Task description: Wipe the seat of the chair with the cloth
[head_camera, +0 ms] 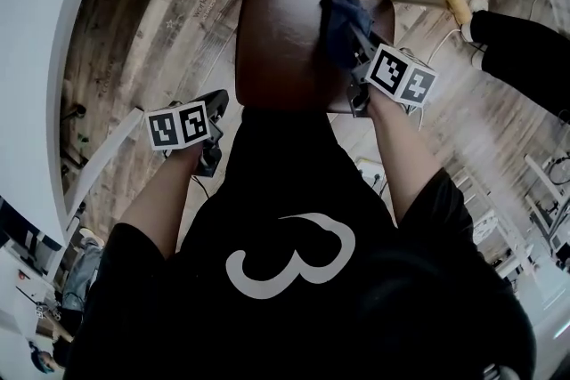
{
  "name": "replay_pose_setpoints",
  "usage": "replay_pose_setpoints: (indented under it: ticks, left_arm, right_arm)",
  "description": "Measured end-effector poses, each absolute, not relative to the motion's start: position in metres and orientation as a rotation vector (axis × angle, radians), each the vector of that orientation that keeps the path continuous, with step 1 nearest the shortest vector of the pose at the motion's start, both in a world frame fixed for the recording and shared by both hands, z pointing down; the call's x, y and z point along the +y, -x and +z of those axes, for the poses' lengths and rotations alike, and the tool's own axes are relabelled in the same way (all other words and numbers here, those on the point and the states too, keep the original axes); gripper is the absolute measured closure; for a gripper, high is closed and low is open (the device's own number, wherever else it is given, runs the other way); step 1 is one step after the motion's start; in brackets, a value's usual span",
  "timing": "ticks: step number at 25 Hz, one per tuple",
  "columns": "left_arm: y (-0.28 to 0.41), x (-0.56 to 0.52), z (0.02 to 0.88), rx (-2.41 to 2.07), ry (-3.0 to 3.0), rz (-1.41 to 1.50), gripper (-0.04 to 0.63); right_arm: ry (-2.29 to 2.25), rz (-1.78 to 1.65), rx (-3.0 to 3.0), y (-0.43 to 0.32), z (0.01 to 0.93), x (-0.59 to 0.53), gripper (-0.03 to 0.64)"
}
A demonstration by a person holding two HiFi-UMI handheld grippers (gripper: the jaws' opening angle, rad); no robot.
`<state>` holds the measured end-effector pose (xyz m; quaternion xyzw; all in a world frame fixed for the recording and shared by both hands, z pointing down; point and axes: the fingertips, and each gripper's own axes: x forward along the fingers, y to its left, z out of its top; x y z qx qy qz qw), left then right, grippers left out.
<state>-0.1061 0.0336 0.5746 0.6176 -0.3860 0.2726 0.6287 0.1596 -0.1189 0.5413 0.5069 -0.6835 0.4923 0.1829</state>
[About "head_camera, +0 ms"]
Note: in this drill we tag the person's right forearm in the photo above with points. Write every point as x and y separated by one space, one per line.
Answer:
405 156

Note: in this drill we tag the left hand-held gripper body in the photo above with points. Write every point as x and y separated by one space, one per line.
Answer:
178 124

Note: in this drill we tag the white metal rack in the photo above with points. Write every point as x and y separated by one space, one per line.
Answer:
548 200

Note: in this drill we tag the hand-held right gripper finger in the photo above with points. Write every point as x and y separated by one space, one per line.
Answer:
363 41

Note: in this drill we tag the person's left forearm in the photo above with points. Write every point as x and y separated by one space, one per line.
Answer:
160 200

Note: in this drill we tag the white power strip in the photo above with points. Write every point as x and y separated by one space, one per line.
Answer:
369 169

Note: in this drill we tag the dark blue cloth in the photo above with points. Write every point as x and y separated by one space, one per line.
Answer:
343 20

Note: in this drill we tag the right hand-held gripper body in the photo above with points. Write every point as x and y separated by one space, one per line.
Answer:
394 73

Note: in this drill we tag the person's black printed shirt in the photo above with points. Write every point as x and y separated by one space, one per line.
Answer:
289 316

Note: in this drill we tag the white slanted bar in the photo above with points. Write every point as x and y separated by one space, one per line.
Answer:
107 156

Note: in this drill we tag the brown seat chair beige backrest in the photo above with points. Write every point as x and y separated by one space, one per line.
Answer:
276 40

